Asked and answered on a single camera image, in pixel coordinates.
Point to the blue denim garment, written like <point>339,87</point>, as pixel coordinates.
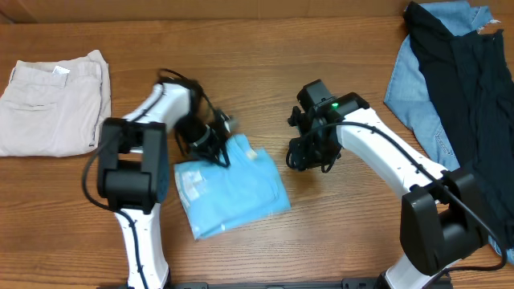
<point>407,95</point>

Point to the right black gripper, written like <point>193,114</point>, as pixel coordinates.
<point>299,157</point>

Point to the light blue printed t-shirt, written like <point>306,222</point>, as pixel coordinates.
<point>218,199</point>

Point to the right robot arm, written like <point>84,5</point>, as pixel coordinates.
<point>441,212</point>

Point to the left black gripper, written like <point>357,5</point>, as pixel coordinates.
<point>217,147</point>

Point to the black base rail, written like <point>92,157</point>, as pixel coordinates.
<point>277,285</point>

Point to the folded beige trousers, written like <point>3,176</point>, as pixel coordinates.
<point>55,109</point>

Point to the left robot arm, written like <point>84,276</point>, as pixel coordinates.
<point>133,168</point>

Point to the black garment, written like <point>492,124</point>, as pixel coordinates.
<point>471,88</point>

